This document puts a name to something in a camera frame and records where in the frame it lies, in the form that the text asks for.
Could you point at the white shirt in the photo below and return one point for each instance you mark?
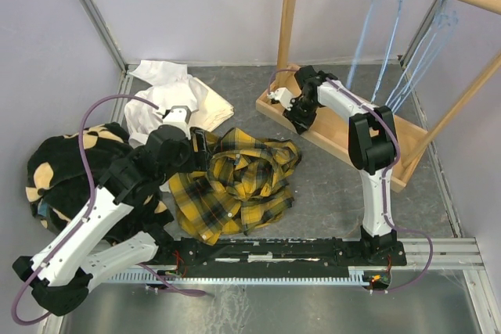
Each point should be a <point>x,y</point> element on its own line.
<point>171,85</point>

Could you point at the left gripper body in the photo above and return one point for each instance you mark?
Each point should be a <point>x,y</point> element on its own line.
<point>180,165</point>

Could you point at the white slotted cable duct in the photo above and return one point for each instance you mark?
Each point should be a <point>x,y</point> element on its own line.
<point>142,276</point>

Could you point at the light blue wire hanger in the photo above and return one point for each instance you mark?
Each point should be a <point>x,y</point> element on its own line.
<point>435,38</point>
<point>362,37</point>
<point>388,51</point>

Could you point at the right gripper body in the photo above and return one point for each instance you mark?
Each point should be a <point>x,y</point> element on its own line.
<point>302,113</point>

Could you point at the black floral blanket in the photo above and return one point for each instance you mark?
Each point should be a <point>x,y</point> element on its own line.
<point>57,184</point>

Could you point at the aluminium corner post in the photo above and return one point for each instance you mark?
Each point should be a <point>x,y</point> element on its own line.
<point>104,34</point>

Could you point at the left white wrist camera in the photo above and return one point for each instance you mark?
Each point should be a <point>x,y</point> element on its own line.
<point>177,116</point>

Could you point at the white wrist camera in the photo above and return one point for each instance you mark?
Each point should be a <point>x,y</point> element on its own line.
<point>283,96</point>
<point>177,116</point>

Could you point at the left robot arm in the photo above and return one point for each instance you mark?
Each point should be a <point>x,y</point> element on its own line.
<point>62,275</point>

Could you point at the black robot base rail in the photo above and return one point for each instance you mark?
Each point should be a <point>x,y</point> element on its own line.
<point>319,257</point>

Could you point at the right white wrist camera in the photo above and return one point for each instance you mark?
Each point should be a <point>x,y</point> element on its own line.
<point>283,96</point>

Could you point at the yellow plaid shirt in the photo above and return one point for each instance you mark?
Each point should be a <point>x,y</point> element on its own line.
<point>245,186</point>

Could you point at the wooden clothes rack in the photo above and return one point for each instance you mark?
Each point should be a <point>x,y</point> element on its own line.
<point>330,132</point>

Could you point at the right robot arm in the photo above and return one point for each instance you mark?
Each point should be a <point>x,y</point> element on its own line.
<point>372,146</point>

